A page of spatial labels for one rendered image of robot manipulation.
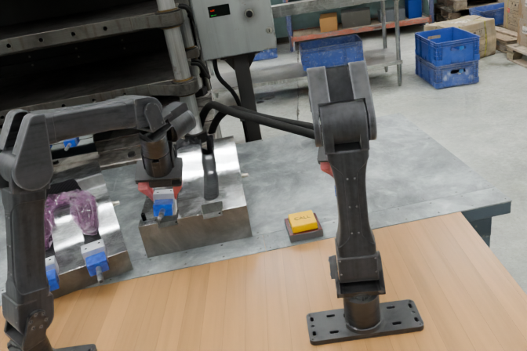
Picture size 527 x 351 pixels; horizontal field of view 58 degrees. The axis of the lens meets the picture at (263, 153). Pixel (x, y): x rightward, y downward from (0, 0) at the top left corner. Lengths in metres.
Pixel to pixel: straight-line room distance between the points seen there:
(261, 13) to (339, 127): 1.23
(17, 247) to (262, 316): 0.45
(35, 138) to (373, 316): 0.63
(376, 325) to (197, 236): 0.49
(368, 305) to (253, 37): 1.28
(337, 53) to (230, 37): 2.98
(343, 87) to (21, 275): 0.62
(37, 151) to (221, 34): 1.16
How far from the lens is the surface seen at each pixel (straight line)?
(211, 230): 1.17
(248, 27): 1.89
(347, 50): 4.81
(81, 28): 1.87
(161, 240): 1.18
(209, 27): 1.88
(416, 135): 1.64
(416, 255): 1.08
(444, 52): 4.62
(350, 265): 0.82
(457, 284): 1.01
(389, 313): 0.93
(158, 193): 1.14
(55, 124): 0.87
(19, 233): 0.90
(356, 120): 0.70
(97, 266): 1.13
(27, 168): 0.85
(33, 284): 0.93
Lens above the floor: 1.44
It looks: 23 degrees down
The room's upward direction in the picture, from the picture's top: 10 degrees counter-clockwise
